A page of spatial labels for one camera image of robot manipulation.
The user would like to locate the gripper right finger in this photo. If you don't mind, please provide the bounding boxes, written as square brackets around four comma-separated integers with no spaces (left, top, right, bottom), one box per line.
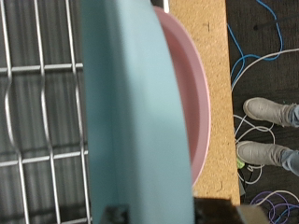
[193,196,270,224]

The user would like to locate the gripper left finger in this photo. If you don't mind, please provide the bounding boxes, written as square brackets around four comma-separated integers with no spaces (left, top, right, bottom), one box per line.
[98,203,131,224]

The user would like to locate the light blue plate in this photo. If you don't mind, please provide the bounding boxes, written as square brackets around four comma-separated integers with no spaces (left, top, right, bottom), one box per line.
[78,0,195,224]

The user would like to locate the small green object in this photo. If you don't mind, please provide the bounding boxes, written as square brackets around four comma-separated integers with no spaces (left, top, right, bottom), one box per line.
[235,156,247,170]

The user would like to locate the grey shoe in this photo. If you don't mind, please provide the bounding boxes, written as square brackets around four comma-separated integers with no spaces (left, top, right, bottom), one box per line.
[242,96,297,128]
[236,140,292,167]

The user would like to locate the blue jeans leg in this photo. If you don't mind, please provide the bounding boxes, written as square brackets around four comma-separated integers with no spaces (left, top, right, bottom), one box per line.
[288,104,299,129]
[279,148,299,176]

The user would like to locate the pink plate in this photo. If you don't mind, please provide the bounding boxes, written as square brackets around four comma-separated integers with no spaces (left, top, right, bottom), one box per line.
[153,6,212,188]

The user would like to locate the purple cable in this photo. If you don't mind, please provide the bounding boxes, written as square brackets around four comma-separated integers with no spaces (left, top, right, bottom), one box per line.
[250,189,299,224]

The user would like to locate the white cable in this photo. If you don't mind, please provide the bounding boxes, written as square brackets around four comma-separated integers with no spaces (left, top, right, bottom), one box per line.
[232,48,299,91]
[233,114,277,185]

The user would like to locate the steel wire dish rack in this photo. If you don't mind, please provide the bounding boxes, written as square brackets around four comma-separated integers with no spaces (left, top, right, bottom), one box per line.
[0,0,93,224]

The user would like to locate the blue cable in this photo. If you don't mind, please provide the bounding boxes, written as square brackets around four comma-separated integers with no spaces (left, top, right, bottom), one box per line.
[226,0,284,91]

